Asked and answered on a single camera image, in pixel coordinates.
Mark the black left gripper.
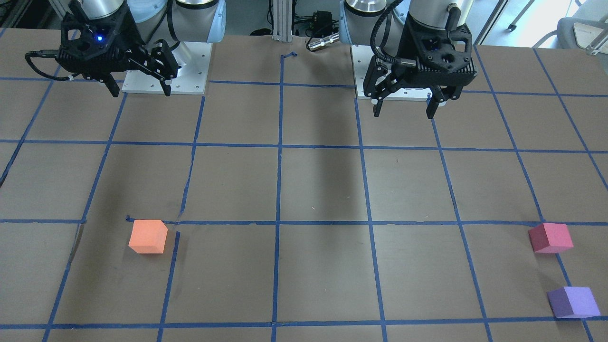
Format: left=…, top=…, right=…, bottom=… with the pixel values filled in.
left=363, top=19, right=477, bottom=119

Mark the orange foam cube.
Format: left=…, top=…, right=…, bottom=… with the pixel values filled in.
left=128, top=219, right=169, bottom=255

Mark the aluminium frame post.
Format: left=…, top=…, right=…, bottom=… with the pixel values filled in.
left=272, top=0, right=294, bottom=43

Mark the purple foam cube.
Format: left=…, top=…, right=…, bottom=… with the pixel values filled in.
left=547, top=286, right=601, bottom=319

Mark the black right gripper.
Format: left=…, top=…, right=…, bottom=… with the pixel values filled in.
left=56, top=9, right=178, bottom=98

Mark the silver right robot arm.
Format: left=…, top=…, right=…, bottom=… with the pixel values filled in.
left=52, top=0, right=226, bottom=97

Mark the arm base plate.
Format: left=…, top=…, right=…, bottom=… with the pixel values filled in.
left=122, top=42, right=213, bottom=95
left=351, top=45, right=447, bottom=101

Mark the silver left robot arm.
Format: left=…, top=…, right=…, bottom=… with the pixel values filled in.
left=339, top=0, right=477, bottom=119

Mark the red foam cube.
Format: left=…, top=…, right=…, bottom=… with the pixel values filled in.
left=528, top=222, right=574, bottom=254

